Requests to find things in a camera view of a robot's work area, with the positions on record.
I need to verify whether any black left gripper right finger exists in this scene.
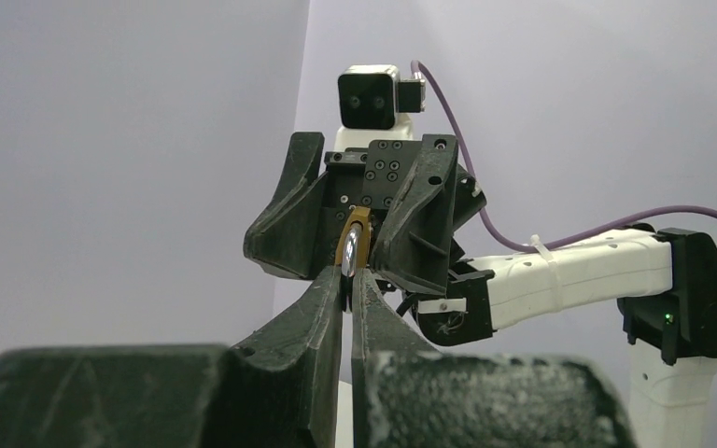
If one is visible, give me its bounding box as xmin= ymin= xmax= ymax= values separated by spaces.
xmin=351 ymin=269 xmax=636 ymax=447

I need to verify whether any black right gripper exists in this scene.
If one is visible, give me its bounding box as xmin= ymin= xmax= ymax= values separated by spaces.
xmin=243 ymin=132 xmax=458 ymax=296

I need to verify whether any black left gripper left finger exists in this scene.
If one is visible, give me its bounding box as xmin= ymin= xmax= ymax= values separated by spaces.
xmin=0 ymin=267 xmax=343 ymax=447

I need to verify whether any brass padlock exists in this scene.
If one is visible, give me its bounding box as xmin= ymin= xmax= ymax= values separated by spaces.
xmin=335 ymin=206 xmax=373 ymax=313

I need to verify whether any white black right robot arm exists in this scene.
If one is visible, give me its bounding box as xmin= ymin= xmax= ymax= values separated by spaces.
xmin=242 ymin=133 xmax=717 ymax=447

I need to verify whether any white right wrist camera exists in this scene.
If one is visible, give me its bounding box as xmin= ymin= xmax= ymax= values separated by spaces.
xmin=333 ymin=64 xmax=426 ymax=152

